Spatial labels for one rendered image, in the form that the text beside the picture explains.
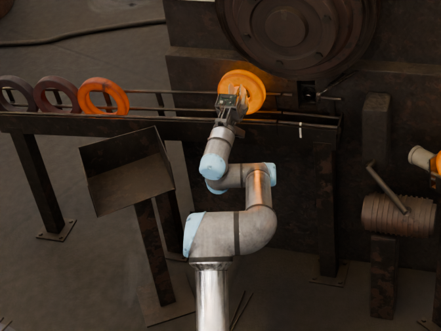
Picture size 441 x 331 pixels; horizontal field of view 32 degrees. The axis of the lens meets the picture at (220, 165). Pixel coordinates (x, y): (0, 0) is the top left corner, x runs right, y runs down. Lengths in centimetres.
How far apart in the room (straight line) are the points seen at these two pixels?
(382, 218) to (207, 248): 68
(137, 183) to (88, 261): 73
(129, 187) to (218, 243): 60
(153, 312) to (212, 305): 92
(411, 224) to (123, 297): 116
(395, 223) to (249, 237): 61
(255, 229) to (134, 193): 61
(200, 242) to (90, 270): 119
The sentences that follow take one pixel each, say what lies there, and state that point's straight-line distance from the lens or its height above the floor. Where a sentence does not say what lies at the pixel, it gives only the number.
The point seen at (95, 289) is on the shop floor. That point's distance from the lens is 305.
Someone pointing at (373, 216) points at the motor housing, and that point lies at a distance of 245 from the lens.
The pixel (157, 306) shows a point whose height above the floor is 1.
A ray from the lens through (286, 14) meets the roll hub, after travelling 214.
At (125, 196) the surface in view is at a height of 60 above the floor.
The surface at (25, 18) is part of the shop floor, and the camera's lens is 497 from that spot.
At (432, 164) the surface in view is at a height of 70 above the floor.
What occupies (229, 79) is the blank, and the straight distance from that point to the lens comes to 248.
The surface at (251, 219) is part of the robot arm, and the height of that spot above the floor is 82.
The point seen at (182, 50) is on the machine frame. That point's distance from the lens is 260.
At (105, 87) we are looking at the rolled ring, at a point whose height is 78.
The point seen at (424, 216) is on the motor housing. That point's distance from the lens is 243.
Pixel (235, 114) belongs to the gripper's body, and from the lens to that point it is 238.
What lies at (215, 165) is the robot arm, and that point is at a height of 77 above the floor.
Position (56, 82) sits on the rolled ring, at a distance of 277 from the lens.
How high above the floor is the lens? 222
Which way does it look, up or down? 40 degrees down
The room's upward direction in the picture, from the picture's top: 9 degrees counter-clockwise
